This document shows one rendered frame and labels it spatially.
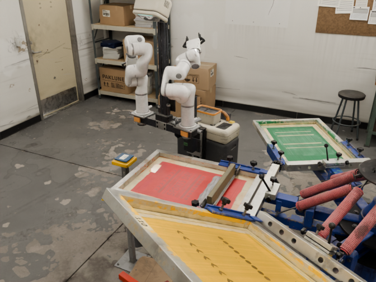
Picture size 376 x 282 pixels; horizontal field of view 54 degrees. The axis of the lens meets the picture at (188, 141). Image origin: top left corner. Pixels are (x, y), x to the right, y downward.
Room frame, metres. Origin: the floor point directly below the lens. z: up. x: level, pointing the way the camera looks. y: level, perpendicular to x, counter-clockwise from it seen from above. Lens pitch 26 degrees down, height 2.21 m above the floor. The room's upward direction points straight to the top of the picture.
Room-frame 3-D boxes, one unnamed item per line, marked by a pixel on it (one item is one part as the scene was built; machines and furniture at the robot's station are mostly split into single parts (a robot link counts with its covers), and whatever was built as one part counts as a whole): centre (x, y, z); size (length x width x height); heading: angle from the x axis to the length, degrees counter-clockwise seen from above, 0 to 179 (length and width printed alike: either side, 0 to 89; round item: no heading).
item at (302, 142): (2.41, -0.89, 1.05); 1.08 x 0.61 x 0.23; 5
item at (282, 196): (1.72, -0.52, 1.02); 0.17 x 0.06 x 0.05; 65
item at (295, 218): (1.77, -0.40, 0.89); 1.24 x 0.06 x 0.06; 65
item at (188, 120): (2.48, -0.01, 1.21); 0.16 x 0.13 x 0.15; 144
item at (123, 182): (1.95, -0.01, 0.97); 0.79 x 0.58 x 0.04; 65
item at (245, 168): (2.11, -0.35, 0.98); 0.30 x 0.05 x 0.07; 65
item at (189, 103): (2.47, 0.01, 1.37); 0.13 x 0.10 x 0.16; 77
